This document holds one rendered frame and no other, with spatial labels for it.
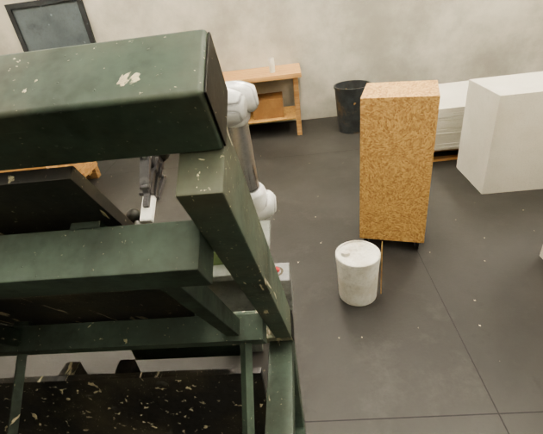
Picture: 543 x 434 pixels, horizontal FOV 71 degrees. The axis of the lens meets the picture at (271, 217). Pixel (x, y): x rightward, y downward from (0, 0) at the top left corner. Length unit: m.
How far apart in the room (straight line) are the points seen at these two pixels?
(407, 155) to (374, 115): 0.37
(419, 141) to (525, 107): 1.40
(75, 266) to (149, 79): 0.31
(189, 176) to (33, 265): 0.30
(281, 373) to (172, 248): 0.99
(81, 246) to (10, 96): 0.23
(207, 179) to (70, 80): 0.18
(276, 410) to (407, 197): 2.05
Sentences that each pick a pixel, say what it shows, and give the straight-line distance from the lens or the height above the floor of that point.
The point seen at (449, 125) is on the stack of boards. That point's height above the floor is 0.44.
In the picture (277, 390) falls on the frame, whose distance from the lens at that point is 1.44.
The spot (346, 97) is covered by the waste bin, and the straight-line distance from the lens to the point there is 5.58.
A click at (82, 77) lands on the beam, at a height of 1.92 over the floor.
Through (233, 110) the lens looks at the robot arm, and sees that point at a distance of 1.09.
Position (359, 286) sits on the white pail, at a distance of 2.66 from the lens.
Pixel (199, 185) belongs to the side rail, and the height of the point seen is 1.79.
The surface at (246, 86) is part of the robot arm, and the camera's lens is 1.65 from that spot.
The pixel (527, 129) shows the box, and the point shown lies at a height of 0.62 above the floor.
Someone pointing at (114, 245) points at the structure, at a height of 1.68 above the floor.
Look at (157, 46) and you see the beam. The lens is 0.48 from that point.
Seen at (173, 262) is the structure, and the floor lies 1.67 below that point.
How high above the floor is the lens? 1.98
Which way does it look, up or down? 31 degrees down
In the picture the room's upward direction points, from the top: 8 degrees counter-clockwise
